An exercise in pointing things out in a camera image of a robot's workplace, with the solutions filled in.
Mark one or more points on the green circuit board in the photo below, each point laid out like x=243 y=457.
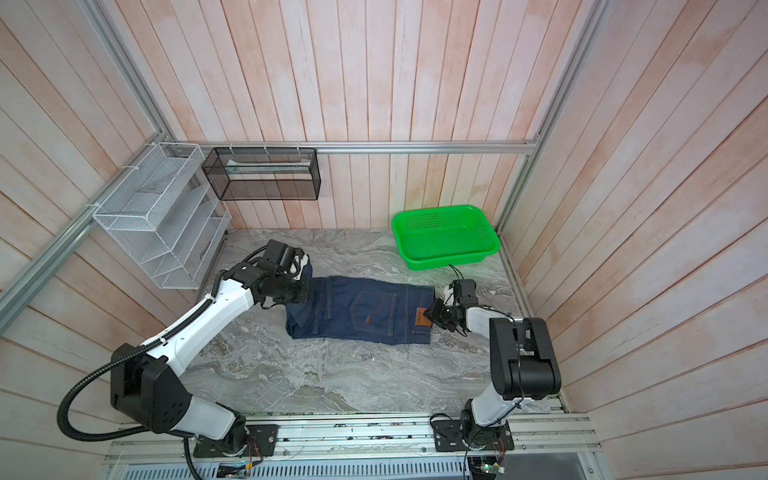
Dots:
x=484 y=468

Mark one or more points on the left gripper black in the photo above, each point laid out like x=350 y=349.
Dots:
x=304 y=296

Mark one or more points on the white mesh tiered shelf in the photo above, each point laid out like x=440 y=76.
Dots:
x=166 y=221

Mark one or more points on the horizontal aluminium wall rail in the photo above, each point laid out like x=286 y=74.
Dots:
x=384 y=147

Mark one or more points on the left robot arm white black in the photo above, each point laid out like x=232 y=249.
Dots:
x=146 y=383

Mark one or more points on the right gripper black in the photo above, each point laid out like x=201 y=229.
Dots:
x=434 y=313

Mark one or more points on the dark blue denim trousers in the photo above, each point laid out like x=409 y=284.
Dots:
x=362 y=309

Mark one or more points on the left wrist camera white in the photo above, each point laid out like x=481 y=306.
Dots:
x=299 y=263

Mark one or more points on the left aluminium corner post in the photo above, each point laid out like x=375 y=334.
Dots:
x=106 y=30

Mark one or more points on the aluminium corner post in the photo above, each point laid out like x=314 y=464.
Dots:
x=106 y=30
x=574 y=54

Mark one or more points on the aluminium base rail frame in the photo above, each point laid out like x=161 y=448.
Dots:
x=401 y=446

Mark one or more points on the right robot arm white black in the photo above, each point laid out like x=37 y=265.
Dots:
x=522 y=360

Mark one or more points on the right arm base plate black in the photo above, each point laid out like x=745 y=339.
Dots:
x=463 y=436

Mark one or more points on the left aluminium wall rail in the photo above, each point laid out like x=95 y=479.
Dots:
x=35 y=275

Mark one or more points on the right aluminium corner post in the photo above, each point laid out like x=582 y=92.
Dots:
x=574 y=54

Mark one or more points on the black mesh wall basket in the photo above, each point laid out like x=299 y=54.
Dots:
x=263 y=173

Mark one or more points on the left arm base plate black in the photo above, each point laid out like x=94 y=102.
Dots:
x=258 y=440

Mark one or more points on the green plastic basket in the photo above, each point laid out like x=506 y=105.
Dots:
x=438 y=237

